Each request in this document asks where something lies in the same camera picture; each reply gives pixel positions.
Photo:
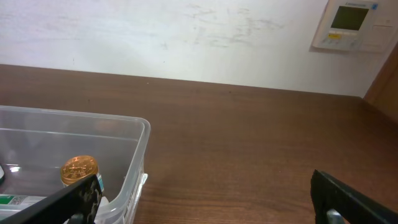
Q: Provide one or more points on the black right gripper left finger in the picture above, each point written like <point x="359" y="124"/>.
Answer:
<point x="77" y="203"/>

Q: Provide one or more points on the small jar gold lid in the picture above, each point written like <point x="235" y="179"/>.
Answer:
<point x="78" y="168"/>

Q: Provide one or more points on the clear plastic container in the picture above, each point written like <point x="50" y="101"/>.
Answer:
<point x="35" y="143"/>

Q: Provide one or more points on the white green medicine box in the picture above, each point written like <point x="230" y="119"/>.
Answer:
<point x="11" y="204"/>

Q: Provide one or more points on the white wall control panel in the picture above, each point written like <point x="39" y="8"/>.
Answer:
<point x="356" y="25"/>

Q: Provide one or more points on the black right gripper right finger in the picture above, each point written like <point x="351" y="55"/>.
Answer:
<point x="336" y="202"/>

